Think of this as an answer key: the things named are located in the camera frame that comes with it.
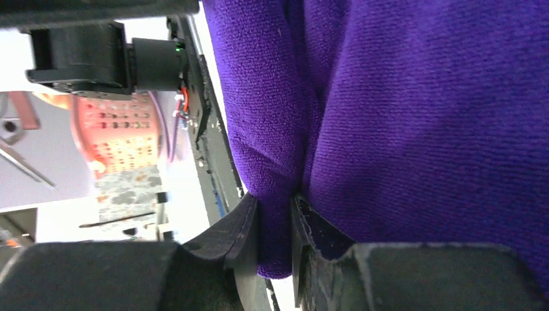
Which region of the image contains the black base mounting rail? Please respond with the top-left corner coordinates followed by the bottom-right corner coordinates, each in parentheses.
top-left (167, 16), bottom-right (244, 225)

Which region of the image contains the red laundry basket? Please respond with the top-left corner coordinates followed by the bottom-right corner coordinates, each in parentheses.
top-left (71, 93), bottom-right (162, 178)

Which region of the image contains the purple towel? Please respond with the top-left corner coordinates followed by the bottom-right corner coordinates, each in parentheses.
top-left (203, 1), bottom-right (548, 290)

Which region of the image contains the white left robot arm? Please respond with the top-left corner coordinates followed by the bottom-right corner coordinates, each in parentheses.
top-left (1, 1), bottom-right (199, 100)

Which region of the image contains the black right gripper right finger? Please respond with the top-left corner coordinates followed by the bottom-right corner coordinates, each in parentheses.
top-left (291, 196), bottom-right (548, 310)

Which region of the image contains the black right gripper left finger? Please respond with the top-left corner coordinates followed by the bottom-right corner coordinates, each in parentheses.
top-left (1, 195), bottom-right (258, 310)

